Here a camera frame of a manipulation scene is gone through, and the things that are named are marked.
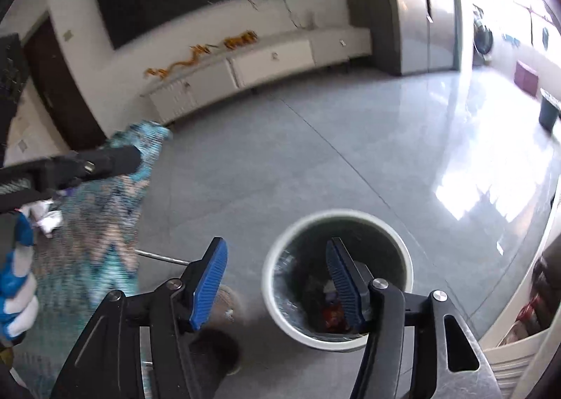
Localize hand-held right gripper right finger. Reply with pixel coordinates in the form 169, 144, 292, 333
325, 238, 500, 399

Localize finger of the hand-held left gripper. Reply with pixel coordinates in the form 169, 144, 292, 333
31, 145, 143, 191

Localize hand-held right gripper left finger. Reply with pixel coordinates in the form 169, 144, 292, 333
50, 238, 229, 399

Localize person's left hand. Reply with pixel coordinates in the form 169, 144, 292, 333
0, 211, 40, 345

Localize red snack wrapper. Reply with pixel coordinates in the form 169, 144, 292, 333
320, 302, 348, 332

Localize crumpled white paper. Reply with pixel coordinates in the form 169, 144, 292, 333
21, 201, 63, 236

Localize metal table leg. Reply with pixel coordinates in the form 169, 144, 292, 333
136, 249, 194, 266

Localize zigzag patterned tablecloth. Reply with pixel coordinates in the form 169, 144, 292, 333
0, 120, 174, 399

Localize dark brown door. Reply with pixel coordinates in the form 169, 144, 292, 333
24, 17, 106, 149

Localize golden dragon figurine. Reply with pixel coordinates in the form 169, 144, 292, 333
146, 43, 217, 80

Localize golden tiger figurine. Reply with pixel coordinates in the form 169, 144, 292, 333
223, 32, 258, 49

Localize white television cabinet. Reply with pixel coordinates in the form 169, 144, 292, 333
140, 26, 373, 125

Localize dark green bin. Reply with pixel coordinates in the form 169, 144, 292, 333
538, 89, 561, 132

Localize purple box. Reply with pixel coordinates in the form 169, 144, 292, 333
514, 60, 539, 97

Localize white washing machine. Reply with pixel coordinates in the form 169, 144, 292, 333
472, 4, 494, 65

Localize grey refrigerator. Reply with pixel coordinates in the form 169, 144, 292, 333
342, 0, 461, 77

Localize television cable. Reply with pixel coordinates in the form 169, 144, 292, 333
245, 0, 307, 29

